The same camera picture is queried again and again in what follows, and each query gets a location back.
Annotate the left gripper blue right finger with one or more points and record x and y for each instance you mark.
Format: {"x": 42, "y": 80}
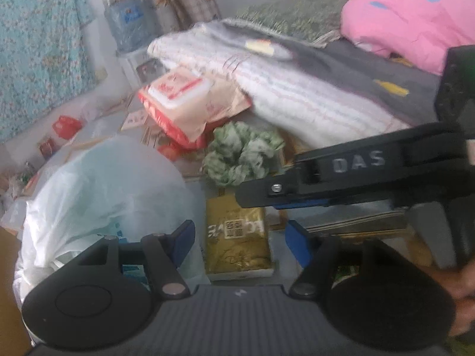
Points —
{"x": 299, "y": 242}

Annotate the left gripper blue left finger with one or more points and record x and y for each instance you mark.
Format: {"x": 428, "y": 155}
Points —
{"x": 181, "y": 241}

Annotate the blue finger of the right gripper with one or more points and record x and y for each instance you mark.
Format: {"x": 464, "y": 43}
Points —
{"x": 301, "y": 203}

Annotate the gold tissue pack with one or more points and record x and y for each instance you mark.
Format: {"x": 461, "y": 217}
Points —
{"x": 236, "y": 243}

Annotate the person right hand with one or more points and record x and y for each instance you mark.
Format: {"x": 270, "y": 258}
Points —
{"x": 460, "y": 285}

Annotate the grey blanket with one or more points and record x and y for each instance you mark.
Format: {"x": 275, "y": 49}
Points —
{"x": 406, "y": 92}

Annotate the large white plastic bag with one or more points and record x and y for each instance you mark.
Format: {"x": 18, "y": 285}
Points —
{"x": 117, "y": 188}

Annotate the green white scrunchie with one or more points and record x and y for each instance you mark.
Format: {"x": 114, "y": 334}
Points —
{"x": 240, "y": 152}

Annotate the white stitched quilt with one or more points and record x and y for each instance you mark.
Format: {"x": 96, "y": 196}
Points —
{"x": 319, "y": 113}

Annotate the red white wipes pack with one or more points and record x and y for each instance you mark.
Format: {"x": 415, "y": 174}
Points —
{"x": 187, "y": 105}

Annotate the pink spotted quilt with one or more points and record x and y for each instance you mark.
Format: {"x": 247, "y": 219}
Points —
{"x": 420, "y": 31}

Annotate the red plastic bag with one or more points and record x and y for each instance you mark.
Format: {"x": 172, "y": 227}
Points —
{"x": 66, "y": 127}

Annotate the red can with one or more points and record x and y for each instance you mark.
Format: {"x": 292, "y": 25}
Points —
{"x": 47, "y": 148}

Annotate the white water dispenser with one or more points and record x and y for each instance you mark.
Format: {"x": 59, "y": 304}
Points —
{"x": 139, "y": 67}

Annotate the green patterned pillow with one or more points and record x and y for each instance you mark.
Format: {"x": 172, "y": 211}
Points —
{"x": 314, "y": 22}

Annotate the brown cardboard box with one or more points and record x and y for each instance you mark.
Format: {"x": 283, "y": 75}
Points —
{"x": 14, "y": 338}

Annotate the teal floral hanging cloth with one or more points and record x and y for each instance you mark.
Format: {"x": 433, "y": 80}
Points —
{"x": 44, "y": 59}

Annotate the checkered folded mat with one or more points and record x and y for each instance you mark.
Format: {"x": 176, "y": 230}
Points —
{"x": 180, "y": 15}

